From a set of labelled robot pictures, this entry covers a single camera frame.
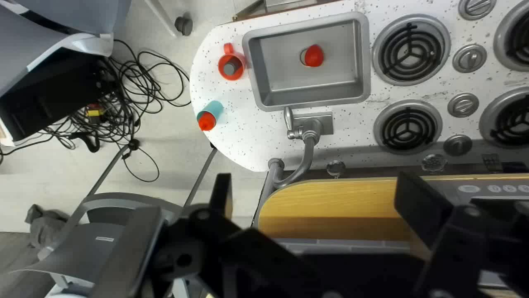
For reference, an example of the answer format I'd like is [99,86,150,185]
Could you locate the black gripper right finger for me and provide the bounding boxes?
[395,169,529,298]

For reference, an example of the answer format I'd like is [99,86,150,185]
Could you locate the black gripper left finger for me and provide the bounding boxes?
[154,172,334,298]

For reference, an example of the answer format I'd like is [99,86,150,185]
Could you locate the small blue cup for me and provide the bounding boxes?
[203,99,227,124]

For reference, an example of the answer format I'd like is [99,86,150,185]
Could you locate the wooden shelf under microwave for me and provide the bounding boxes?
[258,174,529,245]

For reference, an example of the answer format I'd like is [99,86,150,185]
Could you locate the grey round stove knob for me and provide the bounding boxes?
[451,41,489,74]
[446,91,481,119]
[441,132,475,157]
[458,0,498,21]

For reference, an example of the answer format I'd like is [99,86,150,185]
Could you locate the toy kitchen stove sink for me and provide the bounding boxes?
[189,0,529,174]

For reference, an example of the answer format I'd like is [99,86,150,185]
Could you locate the black coil stove burner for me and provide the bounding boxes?
[493,0,529,73]
[372,99,443,154]
[478,86,529,147]
[372,13,451,86]

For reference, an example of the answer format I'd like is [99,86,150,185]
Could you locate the grey toy faucet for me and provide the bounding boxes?
[266,106,336,192]

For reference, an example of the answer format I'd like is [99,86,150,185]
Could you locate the grey toy sink basin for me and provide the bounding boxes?
[241,11,372,112]

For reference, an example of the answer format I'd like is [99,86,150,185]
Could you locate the small red round toy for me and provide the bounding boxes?
[299,43,327,69]

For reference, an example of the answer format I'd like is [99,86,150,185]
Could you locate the dark round floor caster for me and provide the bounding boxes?
[174,13,195,38]

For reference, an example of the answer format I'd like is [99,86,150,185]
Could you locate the black equipment case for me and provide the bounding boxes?
[0,48,117,142]

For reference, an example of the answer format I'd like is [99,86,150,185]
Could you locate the grey equipment housing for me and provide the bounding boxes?
[0,0,134,98]

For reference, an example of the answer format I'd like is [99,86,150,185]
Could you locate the black floor cable tangle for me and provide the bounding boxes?
[46,38,193,185]

